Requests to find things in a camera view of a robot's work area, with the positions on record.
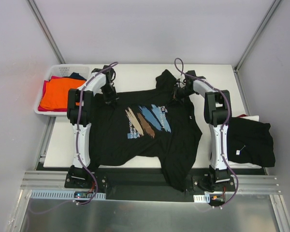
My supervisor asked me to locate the white plastic laundry basket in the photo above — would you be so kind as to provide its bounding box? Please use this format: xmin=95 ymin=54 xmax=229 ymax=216
xmin=34 ymin=64 xmax=91 ymax=116

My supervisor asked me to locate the left white cable duct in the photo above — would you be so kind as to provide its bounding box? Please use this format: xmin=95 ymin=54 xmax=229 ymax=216
xmin=30 ymin=190 xmax=106 ymax=201

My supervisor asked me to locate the right white cable duct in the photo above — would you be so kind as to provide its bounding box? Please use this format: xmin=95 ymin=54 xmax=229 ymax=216
xmin=193 ymin=193 xmax=210 ymax=203

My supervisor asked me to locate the black t shirt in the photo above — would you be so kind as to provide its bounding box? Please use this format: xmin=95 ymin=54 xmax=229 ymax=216
xmin=227 ymin=117 xmax=276 ymax=167
xmin=89 ymin=70 xmax=202 ymax=192

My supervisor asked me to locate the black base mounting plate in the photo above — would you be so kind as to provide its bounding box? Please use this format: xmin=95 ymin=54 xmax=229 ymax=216
xmin=64 ymin=167 xmax=241 ymax=201

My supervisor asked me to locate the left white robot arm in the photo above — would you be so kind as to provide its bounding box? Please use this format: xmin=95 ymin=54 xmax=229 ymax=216
xmin=67 ymin=62 xmax=119 ymax=190

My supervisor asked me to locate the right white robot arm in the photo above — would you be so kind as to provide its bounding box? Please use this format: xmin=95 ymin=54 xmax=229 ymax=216
xmin=173 ymin=70 xmax=232 ymax=192

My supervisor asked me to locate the aluminium corner post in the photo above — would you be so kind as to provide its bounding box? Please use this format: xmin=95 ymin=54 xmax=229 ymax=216
xmin=234 ymin=0 xmax=283 ymax=73
xmin=26 ymin=0 xmax=66 ymax=64

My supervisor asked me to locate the right aluminium corner post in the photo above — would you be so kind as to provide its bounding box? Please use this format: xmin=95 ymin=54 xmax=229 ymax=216
xmin=234 ymin=0 xmax=283 ymax=73

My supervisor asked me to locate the white cable duct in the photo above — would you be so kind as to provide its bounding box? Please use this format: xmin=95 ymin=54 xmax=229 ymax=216
xmin=30 ymin=190 xmax=106 ymax=201
xmin=193 ymin=193 xmax=210 ymax=203

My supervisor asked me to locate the orange t shirt in basket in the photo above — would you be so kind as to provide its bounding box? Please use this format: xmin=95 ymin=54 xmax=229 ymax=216
xmin=40 ymin=77 xmax=87 ymax=111

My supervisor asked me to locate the navy t shirt in basket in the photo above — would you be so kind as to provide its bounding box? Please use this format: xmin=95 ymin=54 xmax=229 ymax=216
xmin=69 ymin=72 xmax=86 ymax=81

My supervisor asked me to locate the left aluminium corner post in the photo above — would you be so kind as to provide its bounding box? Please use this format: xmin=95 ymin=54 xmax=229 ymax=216
xmin=26 ymin=0 xmax=66 ymax=64

